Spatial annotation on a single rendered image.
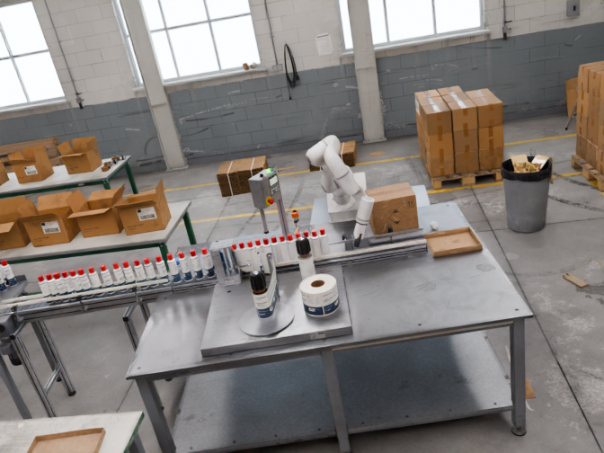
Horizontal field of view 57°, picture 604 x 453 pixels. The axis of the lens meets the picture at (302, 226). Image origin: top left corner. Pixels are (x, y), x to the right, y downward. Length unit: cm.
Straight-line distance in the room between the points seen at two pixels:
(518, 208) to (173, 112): 563
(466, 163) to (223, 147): 408
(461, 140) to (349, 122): 262
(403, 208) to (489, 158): 308
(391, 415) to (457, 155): 390
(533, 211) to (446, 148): 150
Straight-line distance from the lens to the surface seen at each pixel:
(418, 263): 350
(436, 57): 863
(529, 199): 545
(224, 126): 900
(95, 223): 515
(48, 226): 528
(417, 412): 339
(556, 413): 373
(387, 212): 374
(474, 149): 665
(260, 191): 341
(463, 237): 376
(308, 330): 296
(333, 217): 417
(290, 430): 340
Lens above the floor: 257
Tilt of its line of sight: 24 degrees down
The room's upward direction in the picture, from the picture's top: 11 degrees counter-clockwise
